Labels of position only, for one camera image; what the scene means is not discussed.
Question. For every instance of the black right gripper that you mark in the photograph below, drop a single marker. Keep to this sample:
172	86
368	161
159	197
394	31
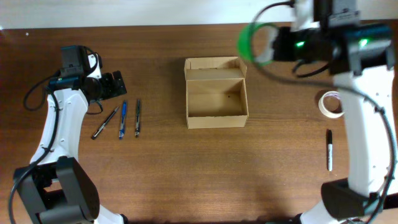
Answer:
277	43

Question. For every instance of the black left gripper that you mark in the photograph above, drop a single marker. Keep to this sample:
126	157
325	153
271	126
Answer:
115	83

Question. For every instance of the beige masking tape roll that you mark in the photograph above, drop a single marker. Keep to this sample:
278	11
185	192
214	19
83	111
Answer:
330	106

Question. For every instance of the green tape roll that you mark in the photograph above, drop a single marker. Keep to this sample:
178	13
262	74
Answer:
244	43

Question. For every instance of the black white marker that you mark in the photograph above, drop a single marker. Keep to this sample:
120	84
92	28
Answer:
329	150

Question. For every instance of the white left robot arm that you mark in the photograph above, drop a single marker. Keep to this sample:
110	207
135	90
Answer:
54	188

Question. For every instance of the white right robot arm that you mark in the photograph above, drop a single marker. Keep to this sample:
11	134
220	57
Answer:
360	58

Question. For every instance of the dark grey pen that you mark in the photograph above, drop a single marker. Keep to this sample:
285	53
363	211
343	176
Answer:
137	119

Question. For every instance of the blue pen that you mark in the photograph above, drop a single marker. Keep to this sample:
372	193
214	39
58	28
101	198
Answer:
123	117

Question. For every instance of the black slim pen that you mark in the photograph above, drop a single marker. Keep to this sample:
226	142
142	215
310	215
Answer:
105	122

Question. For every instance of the brown cardboard box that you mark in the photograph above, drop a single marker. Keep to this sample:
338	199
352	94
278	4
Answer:
216	95

